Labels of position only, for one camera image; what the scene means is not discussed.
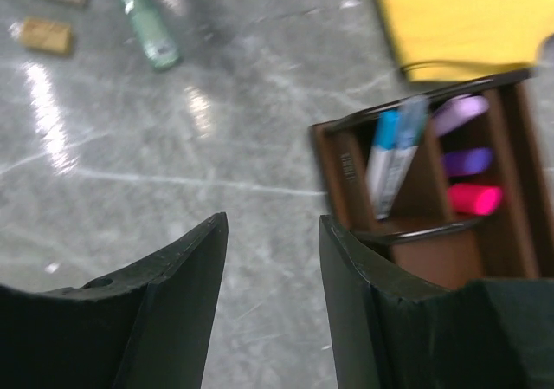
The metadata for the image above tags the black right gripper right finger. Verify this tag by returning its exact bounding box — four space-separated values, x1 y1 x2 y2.
319 216 553 388

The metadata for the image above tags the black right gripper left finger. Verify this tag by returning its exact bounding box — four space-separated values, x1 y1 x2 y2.
1 212 229 388

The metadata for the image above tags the pink highlighter marker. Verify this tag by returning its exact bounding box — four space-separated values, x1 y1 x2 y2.
448 183 503 216

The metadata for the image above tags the purple capped marker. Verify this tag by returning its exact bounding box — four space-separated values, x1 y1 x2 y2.
442 147 493 178

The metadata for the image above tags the blue capped marker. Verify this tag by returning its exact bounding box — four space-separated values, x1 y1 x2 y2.
366 109 399 217

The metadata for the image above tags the lilac highlighter marker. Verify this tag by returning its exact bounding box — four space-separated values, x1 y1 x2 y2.
432 95 489 136

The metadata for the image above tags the clear blue ballpoint pen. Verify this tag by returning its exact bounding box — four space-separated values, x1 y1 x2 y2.
377 94 429 219

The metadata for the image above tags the yellow small eraser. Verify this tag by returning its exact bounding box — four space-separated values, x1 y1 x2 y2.
9 16 74 56

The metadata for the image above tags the brown wooden desk organizer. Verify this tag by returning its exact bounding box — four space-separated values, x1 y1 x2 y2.
310 69 553 289

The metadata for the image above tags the yellow folded cloth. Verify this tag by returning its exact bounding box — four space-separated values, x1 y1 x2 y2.
377 0 553 82

